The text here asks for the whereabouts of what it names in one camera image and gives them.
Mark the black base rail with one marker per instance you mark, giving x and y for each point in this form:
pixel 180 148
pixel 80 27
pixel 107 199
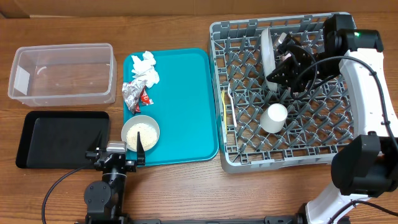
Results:
pixel 285 219

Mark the pink plate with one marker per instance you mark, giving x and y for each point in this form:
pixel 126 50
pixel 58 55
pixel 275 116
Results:
pixel 282 47

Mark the grey bowl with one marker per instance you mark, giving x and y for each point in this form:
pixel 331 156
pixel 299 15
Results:
pixel 139 119

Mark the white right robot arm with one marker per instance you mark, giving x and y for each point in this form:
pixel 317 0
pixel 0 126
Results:
pixel 367 167

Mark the grey dishwasher rack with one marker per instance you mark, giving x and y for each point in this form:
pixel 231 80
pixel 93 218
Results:
pixel 317 127

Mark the red silver snack wrapper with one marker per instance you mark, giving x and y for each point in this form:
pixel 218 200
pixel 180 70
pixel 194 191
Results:
pixel 134 92

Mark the clear plastic bin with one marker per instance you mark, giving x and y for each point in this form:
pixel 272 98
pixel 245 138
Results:
pixel 64 75

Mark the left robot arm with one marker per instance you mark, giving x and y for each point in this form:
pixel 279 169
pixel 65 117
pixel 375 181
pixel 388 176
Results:
pixel 104 198

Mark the white rice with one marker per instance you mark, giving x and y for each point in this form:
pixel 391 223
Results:
pixel 148 136

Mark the crumpled white napkin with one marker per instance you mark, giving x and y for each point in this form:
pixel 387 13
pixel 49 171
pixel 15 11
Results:
pixel 144 70

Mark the teal serving tray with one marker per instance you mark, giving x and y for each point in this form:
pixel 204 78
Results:
pixel 184 108

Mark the black tray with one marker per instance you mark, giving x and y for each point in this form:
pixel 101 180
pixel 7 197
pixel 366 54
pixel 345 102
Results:
pixel 59 139

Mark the yellow plastic spoon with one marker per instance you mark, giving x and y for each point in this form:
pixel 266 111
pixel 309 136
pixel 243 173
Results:
pixel 224 111

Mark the light grey plate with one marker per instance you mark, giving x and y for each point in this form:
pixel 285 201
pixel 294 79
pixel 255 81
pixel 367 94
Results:
pixel 268 59

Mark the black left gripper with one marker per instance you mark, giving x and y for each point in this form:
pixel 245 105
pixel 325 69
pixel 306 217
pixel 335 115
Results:
pixel 92 154

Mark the white cup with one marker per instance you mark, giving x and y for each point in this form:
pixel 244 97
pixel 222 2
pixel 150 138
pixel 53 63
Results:
pixel 273 119

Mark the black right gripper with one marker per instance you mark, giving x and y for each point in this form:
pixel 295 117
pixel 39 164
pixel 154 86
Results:
pixel 292 76

